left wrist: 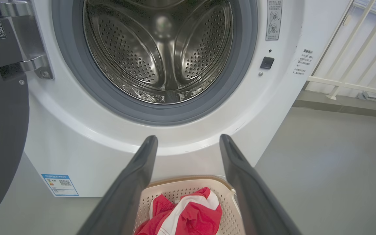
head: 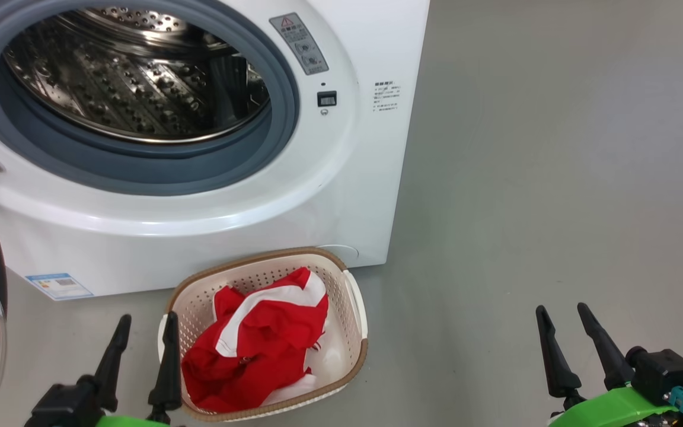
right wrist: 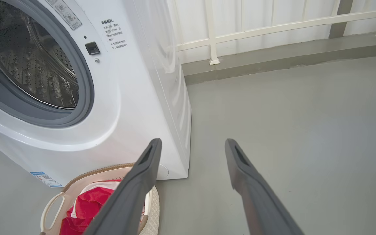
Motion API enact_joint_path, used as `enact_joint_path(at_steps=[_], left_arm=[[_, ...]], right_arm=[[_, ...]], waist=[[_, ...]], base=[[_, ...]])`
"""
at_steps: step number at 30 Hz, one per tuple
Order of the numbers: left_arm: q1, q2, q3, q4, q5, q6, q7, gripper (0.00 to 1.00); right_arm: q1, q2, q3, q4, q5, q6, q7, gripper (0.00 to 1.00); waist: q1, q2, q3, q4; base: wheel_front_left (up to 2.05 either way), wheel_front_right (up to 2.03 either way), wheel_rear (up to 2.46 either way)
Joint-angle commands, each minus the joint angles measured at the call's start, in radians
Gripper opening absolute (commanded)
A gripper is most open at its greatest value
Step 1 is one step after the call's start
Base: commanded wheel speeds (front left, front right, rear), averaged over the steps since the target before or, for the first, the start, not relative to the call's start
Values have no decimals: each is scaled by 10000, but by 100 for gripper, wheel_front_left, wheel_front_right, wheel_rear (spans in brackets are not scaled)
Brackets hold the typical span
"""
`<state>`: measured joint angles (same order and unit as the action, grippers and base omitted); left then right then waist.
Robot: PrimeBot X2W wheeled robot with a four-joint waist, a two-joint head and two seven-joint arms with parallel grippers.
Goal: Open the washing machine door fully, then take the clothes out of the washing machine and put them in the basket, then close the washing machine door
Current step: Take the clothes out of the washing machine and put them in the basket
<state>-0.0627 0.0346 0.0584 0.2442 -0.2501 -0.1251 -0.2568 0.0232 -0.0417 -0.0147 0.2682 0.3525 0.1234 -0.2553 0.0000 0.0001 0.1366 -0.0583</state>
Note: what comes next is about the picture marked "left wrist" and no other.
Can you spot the red and white garment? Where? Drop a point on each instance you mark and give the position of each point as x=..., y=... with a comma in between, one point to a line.
x=197, y=215

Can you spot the black door lock socket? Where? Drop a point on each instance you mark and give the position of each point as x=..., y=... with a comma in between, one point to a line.
x=267, y=63

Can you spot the steel perforated washer drum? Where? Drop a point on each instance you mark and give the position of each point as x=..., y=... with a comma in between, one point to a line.
x=126, y=49

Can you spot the cream perforated laundry basket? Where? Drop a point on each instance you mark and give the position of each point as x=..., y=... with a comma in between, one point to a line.
x=181, y=192

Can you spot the dark grey washing machine door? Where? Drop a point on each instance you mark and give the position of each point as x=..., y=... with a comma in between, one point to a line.
x=2, y=114

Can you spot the chrome door hinge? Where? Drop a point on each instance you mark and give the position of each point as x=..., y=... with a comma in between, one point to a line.
x=33, y=39

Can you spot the white front-load washing machine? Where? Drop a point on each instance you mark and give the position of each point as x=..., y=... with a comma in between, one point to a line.
x=77, y=137

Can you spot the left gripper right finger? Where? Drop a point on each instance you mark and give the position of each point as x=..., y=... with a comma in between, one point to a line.
x=253, y=195

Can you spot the white metal railing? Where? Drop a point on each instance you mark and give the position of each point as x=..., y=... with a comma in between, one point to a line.
x=348, y=84

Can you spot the grey warning sticker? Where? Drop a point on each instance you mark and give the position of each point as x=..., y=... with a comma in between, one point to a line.
x=274, y=23

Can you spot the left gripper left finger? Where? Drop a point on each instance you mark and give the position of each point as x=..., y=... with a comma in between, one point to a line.
x=126, y=195

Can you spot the blue energy label sticker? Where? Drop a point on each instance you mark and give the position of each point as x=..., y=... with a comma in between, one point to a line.
x=60, y=185

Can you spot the grey rubber door gasket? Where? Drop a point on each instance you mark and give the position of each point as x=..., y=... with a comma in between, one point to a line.
x=69, y=49

